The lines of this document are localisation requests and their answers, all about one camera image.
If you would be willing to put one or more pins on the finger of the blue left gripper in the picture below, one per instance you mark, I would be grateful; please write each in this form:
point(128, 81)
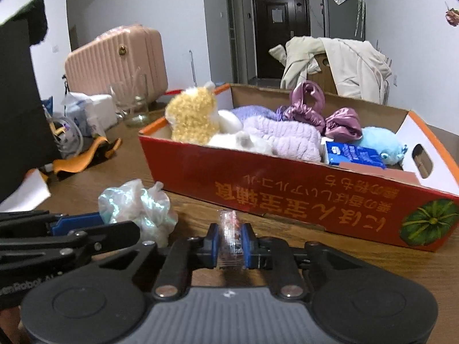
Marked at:
point(65, 224)

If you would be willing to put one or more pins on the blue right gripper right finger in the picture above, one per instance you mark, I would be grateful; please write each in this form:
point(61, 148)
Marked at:
point(249, 246)

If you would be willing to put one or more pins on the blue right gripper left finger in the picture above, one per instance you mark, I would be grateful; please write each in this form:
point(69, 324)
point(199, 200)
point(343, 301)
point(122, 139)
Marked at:
point(210, 248)

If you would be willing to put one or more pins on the small candy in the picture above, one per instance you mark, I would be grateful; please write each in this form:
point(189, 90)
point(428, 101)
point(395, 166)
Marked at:
point(230, 241)

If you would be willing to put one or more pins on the iridescent plastic bag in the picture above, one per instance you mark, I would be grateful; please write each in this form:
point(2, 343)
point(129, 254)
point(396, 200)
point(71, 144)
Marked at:
point(150, 209)

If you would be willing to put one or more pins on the blue tissue pack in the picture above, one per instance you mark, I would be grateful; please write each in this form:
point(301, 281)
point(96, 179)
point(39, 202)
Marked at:
point(336, 153)

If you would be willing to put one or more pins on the purple cloth with scrunchie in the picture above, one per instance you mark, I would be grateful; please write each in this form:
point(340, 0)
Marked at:
point(245, 112)

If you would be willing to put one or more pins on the white and yellow alpaca plush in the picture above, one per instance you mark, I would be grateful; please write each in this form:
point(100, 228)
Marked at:
point(194, 118)

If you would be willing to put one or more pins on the mauve satin scrunchie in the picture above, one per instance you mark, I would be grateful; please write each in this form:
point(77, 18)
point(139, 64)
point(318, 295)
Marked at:
point(307, 103)

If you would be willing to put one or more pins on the blue plush toy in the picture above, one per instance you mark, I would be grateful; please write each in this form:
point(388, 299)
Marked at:
point(384, 142)

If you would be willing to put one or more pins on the pink layered sponge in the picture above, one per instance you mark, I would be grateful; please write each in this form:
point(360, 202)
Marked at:
point(394, 174)

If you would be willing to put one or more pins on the person's left hand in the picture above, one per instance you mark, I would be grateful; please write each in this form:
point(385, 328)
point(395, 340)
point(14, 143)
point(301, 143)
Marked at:
point(10, 322)

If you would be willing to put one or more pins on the white paper sheet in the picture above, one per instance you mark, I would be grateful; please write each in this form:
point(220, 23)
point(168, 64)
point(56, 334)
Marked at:
point(31, 193)

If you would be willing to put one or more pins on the black paper bag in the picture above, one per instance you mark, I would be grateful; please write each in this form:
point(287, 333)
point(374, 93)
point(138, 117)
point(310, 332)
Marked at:
point(26, 139)

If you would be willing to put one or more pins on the blue white package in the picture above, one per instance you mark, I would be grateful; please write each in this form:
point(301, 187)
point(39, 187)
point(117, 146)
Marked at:
point(84, 117)

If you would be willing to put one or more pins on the glass cup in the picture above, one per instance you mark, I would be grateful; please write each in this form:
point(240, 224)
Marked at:
point(130, 97)

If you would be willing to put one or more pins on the red cardboard box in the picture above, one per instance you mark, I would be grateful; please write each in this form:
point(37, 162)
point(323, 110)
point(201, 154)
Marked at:
point(341, 201)

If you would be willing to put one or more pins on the pink suitcase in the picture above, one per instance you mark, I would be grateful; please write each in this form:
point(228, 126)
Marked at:
point(117, 56)

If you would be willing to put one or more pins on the brown cardboard box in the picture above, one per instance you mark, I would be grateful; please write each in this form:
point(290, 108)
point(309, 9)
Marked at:
point(324, 77)

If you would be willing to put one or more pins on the cream jacket on box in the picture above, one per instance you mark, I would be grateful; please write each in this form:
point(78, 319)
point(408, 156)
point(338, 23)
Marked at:
point(358, 69)

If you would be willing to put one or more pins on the dark entrance door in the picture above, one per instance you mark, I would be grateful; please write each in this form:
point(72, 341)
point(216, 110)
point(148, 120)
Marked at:
point(275, 23)

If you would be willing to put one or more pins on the grey refrigerator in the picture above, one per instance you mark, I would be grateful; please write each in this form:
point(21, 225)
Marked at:
point(344, 19)

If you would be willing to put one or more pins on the dried pink roses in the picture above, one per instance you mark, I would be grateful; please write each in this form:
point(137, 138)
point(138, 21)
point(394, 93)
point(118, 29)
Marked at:
point(452, 16)

